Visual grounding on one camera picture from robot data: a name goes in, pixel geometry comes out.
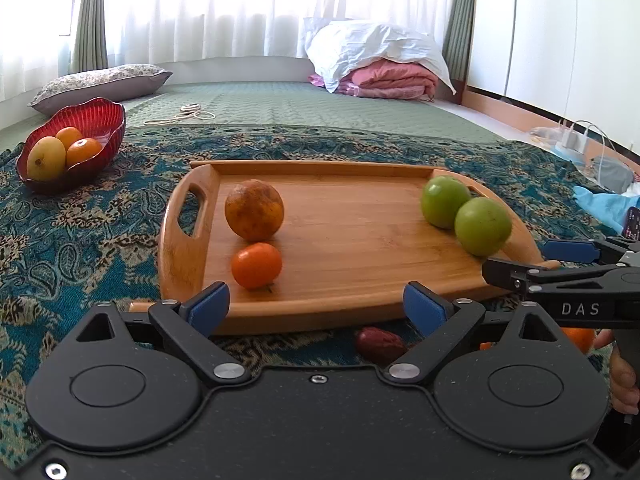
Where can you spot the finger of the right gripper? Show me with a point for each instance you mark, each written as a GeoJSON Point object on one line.
{"type": "Point", "coordinates": [609, 250]}

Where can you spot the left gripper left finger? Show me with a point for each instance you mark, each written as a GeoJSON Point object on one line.
{"type": "Point", "coordinates": [185, 328]}

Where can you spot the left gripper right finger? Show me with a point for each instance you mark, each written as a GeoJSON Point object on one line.
{"type": "Point", "coordinates": [445, 326]}

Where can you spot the small bright orange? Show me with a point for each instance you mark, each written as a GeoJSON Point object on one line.
{"type": "Point", "coordinates": [582, 338]}

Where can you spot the tangerine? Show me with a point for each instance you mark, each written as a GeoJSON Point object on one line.
{"type": "Point", "coordinates": [257, 265]}

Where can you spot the green apple large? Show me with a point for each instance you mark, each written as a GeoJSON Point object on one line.
{"type": "Point", "coordinates": [441, 199]}

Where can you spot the large mottled orange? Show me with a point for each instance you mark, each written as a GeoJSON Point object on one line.
{"type": "Point", "coordinates": [254, 210]}

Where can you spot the right hand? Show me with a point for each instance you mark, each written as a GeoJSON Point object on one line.
{"type": "Point", "coordinates": [624, 391]}

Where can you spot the light blue cloth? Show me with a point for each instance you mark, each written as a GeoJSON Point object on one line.
{"type": "Point", "coordinates": [608, 208]}

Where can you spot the dark red date fruit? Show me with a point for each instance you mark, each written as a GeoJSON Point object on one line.
{"type": "Point", "coordinates": [379, 347]}

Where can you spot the wooden serving tray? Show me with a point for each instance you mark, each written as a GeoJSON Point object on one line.
{"type": "Point", "coordinates": [353, 236]}

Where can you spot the teal paisley cloth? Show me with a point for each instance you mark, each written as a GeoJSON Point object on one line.
{"type": "Point", "coordinates": [62, 254]}

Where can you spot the front orange in bowl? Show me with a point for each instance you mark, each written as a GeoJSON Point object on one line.
{"type": "Point", "coordinates": [82, 150]}

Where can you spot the orange in bowl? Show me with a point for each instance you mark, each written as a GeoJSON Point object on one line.
{"type": "Point", "coordinates": [68, 136]}
{"type": "Point", "coordinates": [82, 150]}

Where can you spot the yellow mango in bowl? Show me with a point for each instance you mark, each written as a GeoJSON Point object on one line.
{"type": "Point", "coordinates": [46, 160]}

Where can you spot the red glass fruit bowl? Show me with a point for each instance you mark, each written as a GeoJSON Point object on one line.
{"type": "Point", "coordinates": [98, 118]}

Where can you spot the back orange in bowl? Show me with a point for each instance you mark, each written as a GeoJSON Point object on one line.
{"type": "Point", "coordinates": [68, 136]}

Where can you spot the green quilted mat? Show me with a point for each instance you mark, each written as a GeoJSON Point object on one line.
{"type": "Point", "coordinates": [300, 104]}

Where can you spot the floral grey pillow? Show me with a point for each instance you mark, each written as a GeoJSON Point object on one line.
{"type": "Point", "coordinates": [117, 84]}

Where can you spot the folded pink blanket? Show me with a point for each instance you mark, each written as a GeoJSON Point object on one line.
{"type": "Point", "coordinates": [384, 79]}

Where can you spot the green drape right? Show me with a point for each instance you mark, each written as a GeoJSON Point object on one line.
{"type": "Point", "coordinates": [457, 45]}

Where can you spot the green drape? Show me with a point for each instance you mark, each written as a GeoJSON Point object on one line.
{"type": "Point", "coordinates": [457, 45]}
{"type": "Point", "coordinates": [88, 36]}

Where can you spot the green drape middle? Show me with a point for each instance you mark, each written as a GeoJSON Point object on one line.
{"type": "Point", "coordinates": [88, 36]}

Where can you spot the white pillow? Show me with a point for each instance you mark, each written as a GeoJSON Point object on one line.
{"type": "Point", "coordinates": [339, 48]}

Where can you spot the white sheer curtain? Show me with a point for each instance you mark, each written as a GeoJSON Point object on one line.
{"type": "Point", "coordinates": [35, 34]}

